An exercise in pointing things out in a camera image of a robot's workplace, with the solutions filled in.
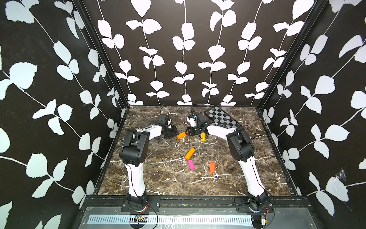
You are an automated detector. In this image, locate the orange block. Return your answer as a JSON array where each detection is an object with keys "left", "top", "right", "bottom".
[
  {"left": 177, "top": 132, "right": 187, "bottom": 139},
  {"left": 185, "top": 148, "right": 196, "bottom": 160}
]

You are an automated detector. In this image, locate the red-orange small block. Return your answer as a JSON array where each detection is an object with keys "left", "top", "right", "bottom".
[{"left": 209, "top": 162, "right": 215, "bottom": 173}]

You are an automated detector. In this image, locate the yellow block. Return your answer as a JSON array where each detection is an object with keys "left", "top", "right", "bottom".
[{"left": 200, "top": 133, "right": 206, "bottom": 141}]

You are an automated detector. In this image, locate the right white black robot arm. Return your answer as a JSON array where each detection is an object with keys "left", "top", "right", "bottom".
[{"left": 185, "top": 123, "right": 269, "bottom": 212}]

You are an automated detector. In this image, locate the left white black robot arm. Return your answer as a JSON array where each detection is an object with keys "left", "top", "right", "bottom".
[{"left": 119, "top": 124, "right": 178, "bottom": 204}]

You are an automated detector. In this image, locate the black white checkerboard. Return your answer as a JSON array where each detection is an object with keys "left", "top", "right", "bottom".
[{"left": 205, "top": 106, "right": 241, "bottom": 129}]

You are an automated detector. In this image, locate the pink block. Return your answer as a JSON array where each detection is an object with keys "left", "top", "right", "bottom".
[{"left": 187, "top": 159, "right": 195, "bottom": 170}]

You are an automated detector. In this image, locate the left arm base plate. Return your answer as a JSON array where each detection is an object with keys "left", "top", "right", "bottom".
[{"left": 121, "top": 195, "right": 161, "bottom": 214}]

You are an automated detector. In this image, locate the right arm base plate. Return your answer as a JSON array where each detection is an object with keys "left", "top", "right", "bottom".
[{"left": 233, "top": 196, "right": 275, "bottom": 215}]

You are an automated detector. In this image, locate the white perforated cable strip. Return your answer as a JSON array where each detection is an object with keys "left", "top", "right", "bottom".
[{"left": 86, "top": 215, "right": 253, "bottom": 227}]

